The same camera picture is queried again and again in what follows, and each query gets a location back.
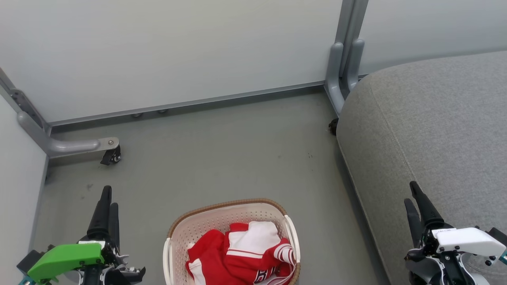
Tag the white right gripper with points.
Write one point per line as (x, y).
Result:
(467, 239)

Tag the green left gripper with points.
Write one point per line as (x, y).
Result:
(63, 257)

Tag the red shorts with number print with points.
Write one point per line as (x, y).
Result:
(206, 253)

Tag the grey fabric sofa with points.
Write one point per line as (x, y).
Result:
(427, 130)

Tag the black caster wheel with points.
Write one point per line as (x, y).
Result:
(112, 156)
(333, 126)

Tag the grey partition foot with plate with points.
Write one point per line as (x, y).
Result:
(63, 145)

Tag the beige perforated laundry basket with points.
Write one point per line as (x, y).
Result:
(202, 229)

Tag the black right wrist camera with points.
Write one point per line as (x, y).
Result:
(500, 237)

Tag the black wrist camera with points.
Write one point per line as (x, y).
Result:
(500, 237)
(28, 262)

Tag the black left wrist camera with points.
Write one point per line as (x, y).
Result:
(28, 262)

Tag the grey slanted partition post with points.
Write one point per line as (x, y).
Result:
(23, 103)

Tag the grey double partition post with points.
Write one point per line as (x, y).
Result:
(345, 51)

